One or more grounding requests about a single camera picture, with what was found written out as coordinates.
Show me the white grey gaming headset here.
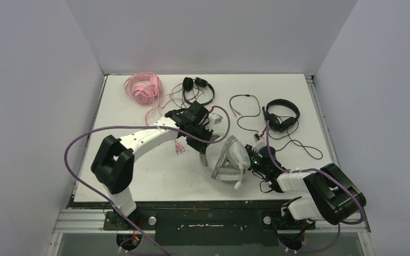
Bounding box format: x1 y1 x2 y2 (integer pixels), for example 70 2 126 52
199 135 251 190

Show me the pink headset with cable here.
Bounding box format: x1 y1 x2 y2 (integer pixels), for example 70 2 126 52
123 72 188 155

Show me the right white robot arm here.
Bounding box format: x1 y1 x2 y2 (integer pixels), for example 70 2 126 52
245 145 367 228

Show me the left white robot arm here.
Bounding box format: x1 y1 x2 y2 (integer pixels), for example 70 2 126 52
91 102 223 229

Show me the small black on-ear headphones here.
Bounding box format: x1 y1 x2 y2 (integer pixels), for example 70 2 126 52
167 77 216 109

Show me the black headset with microphone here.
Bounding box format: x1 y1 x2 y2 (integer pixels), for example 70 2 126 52
229 94 324 161

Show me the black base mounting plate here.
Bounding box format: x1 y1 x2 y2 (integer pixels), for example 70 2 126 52
103 199 316 246

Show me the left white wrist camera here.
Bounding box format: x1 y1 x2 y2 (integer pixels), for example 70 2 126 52
208 112 223 125

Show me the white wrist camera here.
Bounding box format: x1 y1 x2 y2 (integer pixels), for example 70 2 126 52
254 131 265 142
208 112 223 125

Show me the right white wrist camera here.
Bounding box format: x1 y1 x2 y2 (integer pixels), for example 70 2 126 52
254 131 265 142

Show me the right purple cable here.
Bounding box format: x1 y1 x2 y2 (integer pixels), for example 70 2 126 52
264 120 367 255

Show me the aluminium frame rail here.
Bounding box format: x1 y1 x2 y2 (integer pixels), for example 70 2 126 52
47 209 375 255

